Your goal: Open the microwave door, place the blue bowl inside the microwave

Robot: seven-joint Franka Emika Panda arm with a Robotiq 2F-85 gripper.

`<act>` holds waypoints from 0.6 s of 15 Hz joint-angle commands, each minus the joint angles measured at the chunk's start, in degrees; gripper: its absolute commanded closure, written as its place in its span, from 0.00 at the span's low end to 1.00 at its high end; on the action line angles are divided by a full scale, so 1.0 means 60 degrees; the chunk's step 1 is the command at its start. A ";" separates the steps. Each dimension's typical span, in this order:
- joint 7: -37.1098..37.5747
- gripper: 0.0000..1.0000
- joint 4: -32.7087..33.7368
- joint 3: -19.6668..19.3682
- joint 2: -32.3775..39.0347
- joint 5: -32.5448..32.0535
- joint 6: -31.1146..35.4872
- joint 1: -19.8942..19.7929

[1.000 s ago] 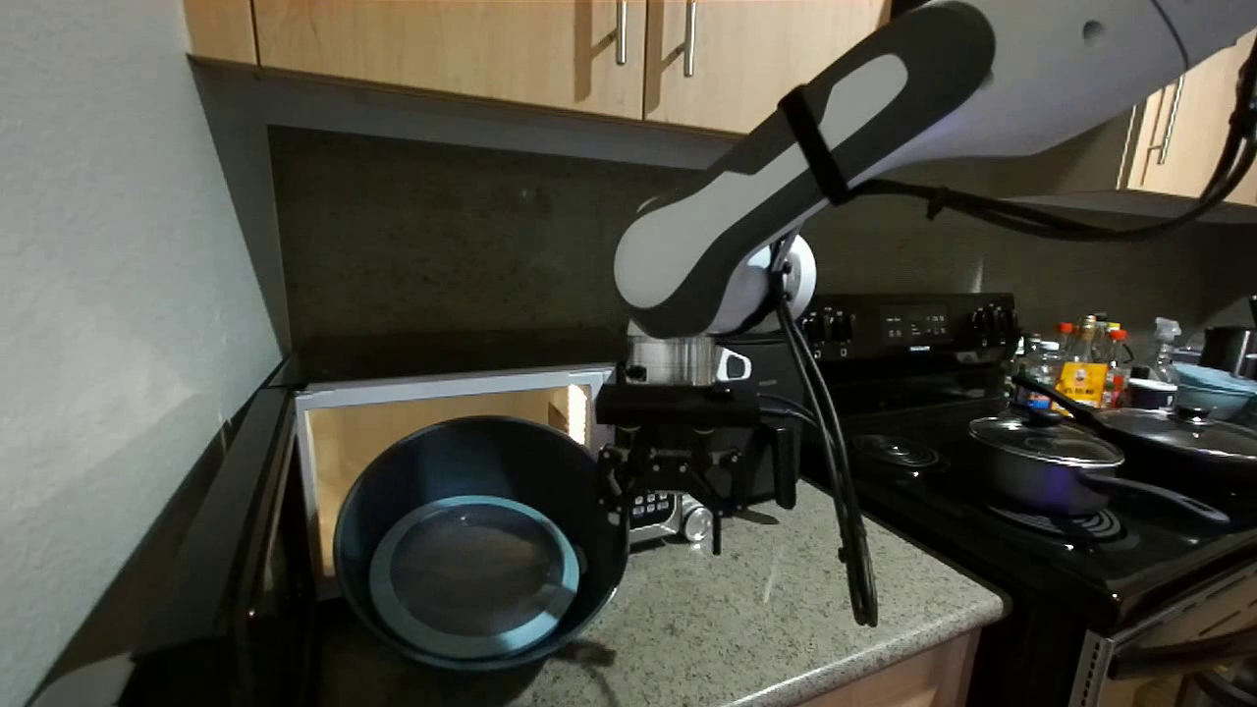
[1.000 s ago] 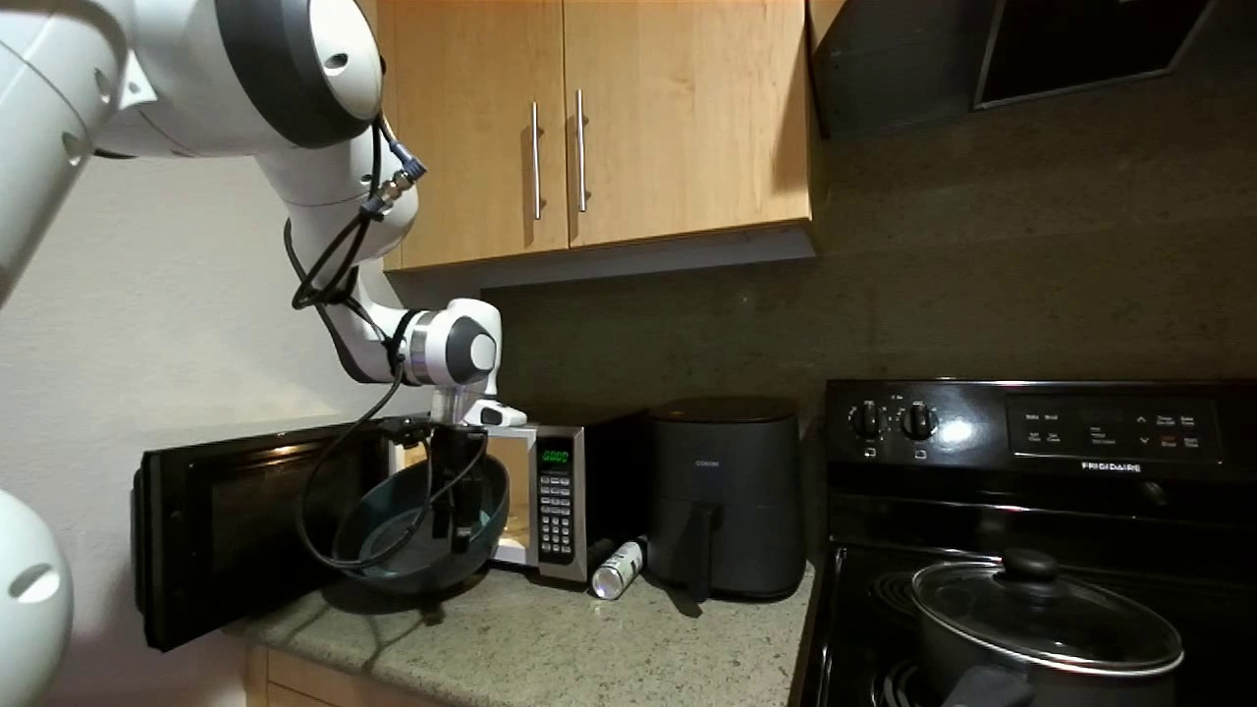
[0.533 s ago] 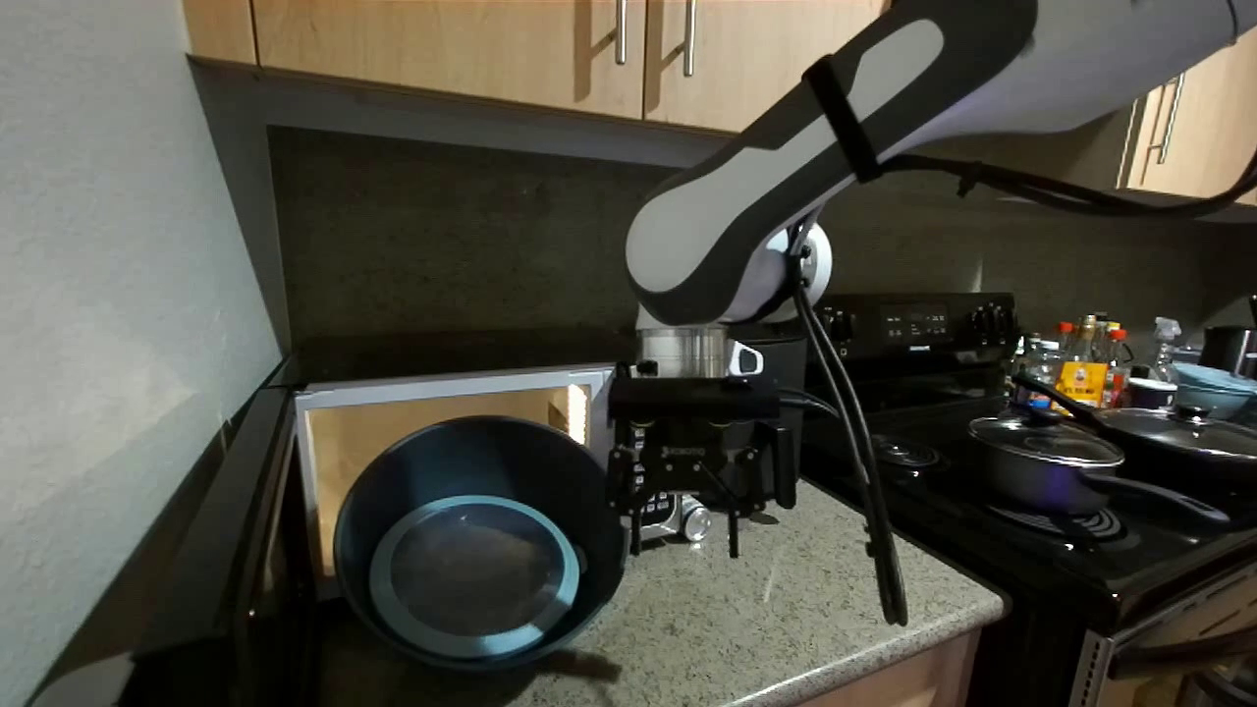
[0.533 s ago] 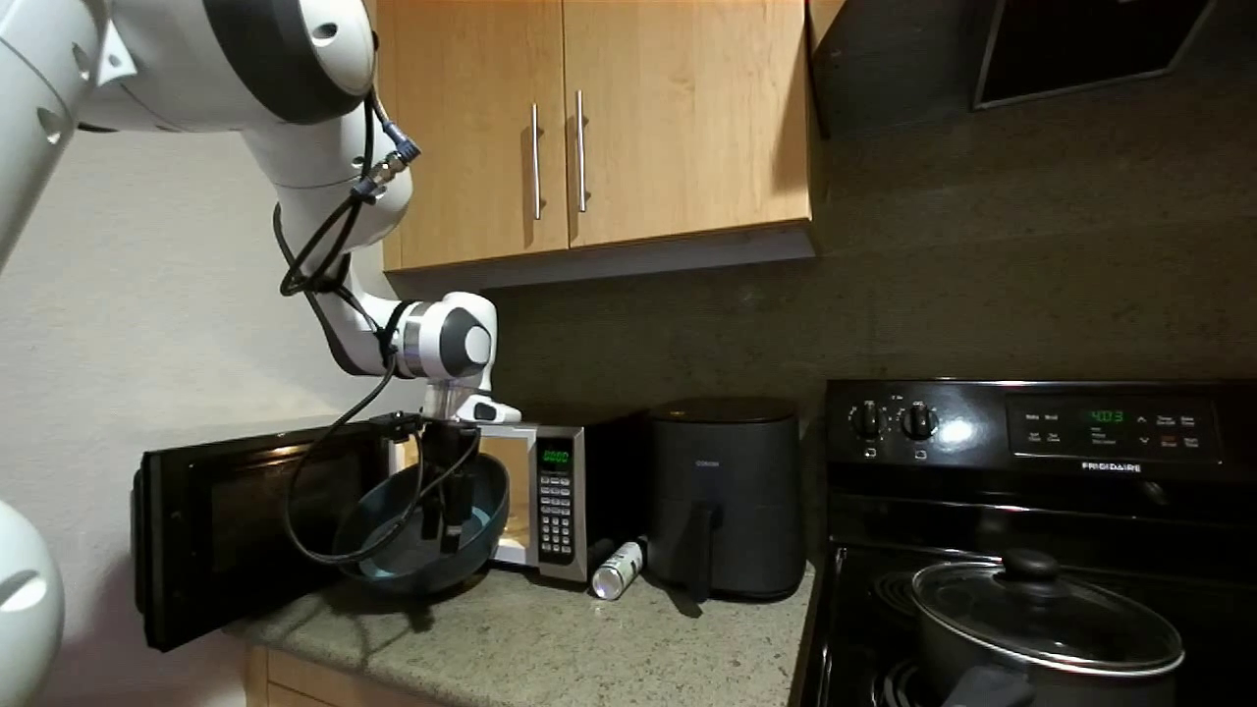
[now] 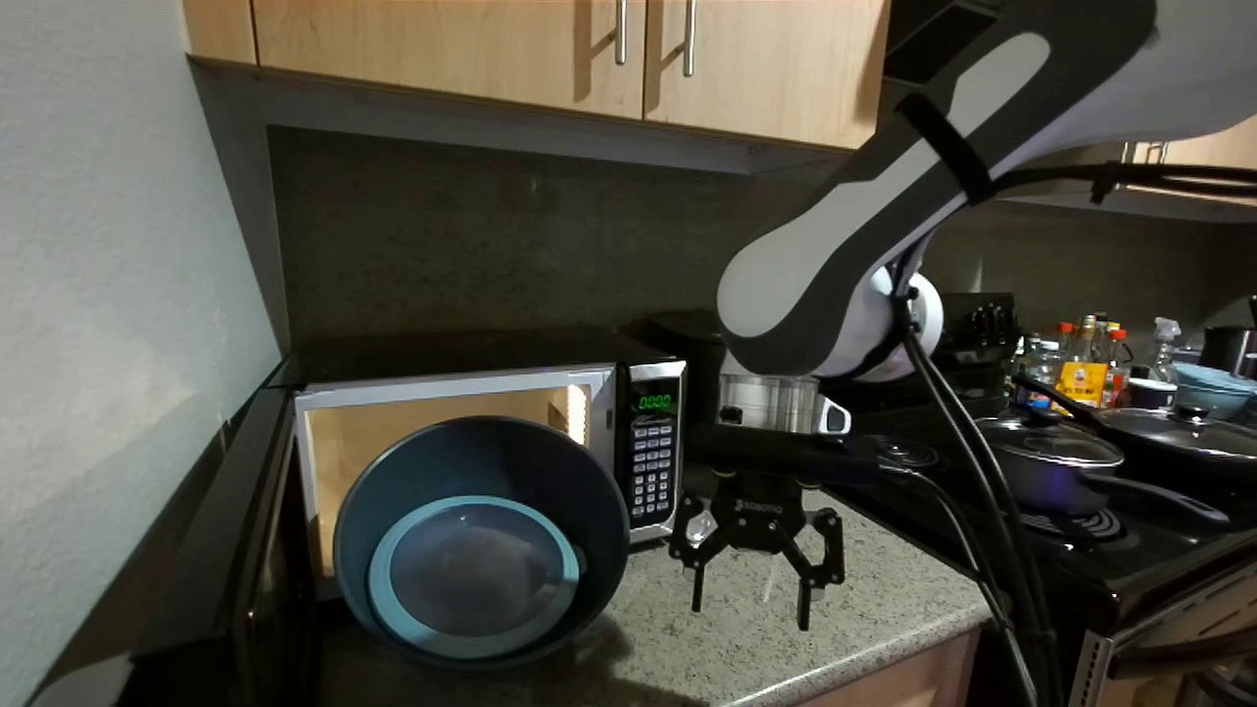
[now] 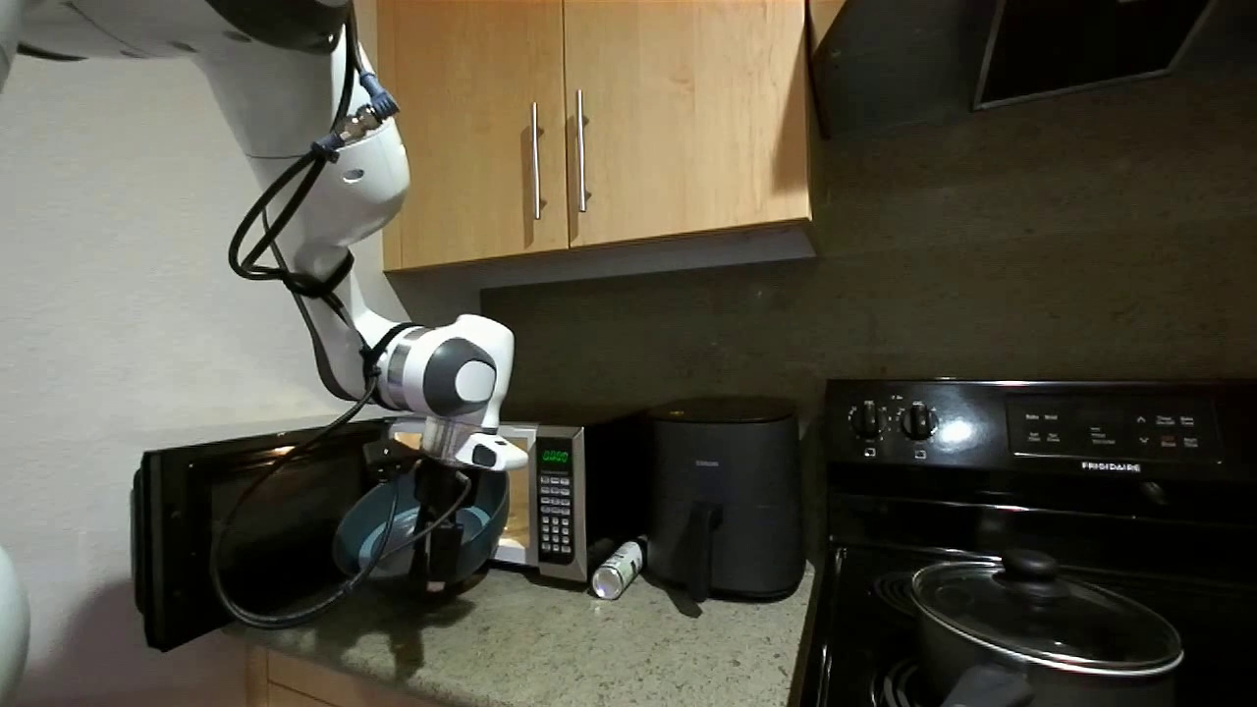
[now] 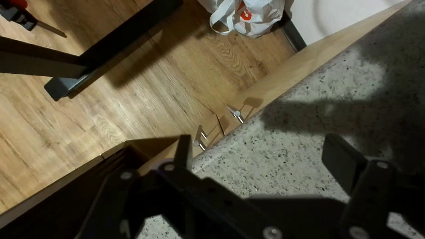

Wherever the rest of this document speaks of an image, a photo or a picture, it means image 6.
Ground black air fryer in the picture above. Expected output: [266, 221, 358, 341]
[652, 398, 807, 600]

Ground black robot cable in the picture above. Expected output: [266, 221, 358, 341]
[210, 25, 478, 627]

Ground right wooden cabinet door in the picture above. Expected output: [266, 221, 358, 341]
[561, 0, 809, 245]

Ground left wooden cabinet door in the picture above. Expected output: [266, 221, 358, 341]
[376, 0, 567, 270]

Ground black range hood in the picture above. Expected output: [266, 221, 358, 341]
[809, 0, 1218, 138]

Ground lower wooden base cabinet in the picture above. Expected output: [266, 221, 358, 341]
[232, 643, 438, 707]

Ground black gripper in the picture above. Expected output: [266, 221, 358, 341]
[409, 458, 472, 579]

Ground black pot with glass lid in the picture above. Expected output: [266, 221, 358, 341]
[909, 554, 1185, 707]

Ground stainless steel microwave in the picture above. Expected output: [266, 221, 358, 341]
[129, 422, 587, 652]

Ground right steel cabinet handle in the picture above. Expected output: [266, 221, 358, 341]
[574, 91, 595, 218]

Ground steel cabinet handle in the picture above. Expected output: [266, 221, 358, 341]
[574, 91, 595, 218]
[528, 102, 546, 221]

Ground wooden cabinet door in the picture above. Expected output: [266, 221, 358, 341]
[561, 0, 809, 245]
[376, 0, 567, 270]

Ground left steel cabinet handle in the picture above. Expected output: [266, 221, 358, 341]
[528, 102, 546, 221]

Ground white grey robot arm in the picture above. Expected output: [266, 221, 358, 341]
[0, 0, 528, 473]

